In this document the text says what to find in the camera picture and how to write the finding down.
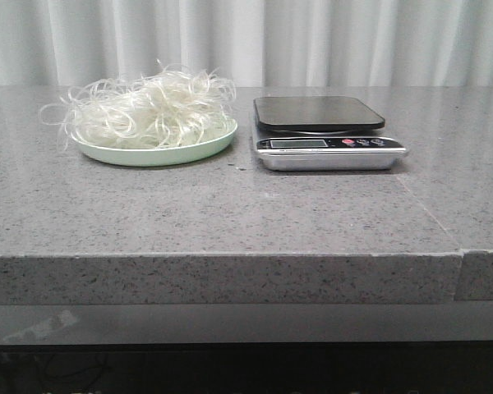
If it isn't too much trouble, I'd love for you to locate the white vermicelli noodle bundle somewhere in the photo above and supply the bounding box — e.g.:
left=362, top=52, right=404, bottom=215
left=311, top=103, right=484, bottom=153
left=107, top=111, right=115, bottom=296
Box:
left=39, top=65, right=237, bottom=150

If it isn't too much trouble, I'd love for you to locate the black silver kitchen scale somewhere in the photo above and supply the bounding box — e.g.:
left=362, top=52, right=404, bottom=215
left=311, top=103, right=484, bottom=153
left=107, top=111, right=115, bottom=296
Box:
left=253, top=96, right=408, bottom=171

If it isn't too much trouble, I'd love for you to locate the light green round plate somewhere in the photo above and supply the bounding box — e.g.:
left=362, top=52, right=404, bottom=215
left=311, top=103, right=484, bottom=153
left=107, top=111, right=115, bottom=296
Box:
left=72, top=119, right=237, bottom=167

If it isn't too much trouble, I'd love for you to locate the white pleated curtain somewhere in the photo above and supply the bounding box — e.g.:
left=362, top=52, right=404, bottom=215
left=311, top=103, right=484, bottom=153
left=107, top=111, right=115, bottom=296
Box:
left=0, top=1, right=493, bottom=86

